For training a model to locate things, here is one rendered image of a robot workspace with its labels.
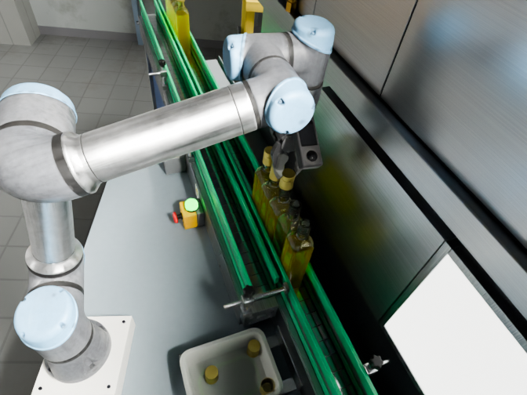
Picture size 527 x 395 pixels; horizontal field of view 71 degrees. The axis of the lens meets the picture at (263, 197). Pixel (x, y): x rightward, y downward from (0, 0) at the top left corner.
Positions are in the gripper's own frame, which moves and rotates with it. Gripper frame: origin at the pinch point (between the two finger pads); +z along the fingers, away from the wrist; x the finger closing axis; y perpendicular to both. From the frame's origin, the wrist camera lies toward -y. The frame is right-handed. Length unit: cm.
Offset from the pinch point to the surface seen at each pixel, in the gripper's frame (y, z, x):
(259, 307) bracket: -17.9, 29.6, 9.8
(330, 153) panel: 3.0, -2.4, -12.1
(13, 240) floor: 90, 119, 109
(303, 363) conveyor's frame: -34.0, 30.5, 3.4
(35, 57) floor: 289, 119, 112
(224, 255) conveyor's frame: 0.2, 30.2, 14.7
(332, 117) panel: 6.5, -10.8, -11.8
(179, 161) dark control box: 48, 37, 20
